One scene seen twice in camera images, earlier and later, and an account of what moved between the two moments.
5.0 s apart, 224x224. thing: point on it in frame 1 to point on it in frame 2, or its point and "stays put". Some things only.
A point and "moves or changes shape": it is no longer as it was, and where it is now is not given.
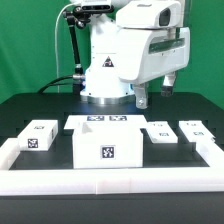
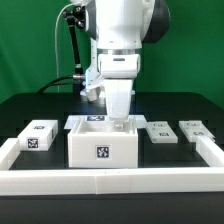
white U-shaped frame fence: x=98 y=181 stays put
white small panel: x=160 y=132 stays put
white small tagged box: x=38 y=135 stays put
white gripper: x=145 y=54 to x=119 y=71
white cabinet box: x=97 y=148 moves or changes shape
